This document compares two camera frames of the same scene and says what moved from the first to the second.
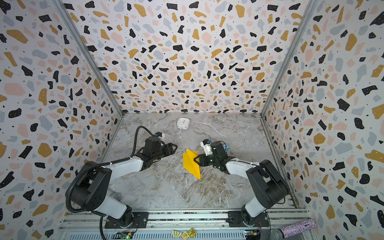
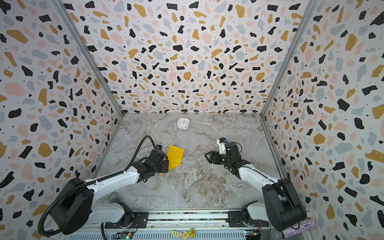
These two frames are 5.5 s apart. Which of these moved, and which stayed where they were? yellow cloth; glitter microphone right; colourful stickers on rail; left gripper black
Moved: yellow cloth; left gripper black
Stayed: glitter microphone right; colourful stickers on rail
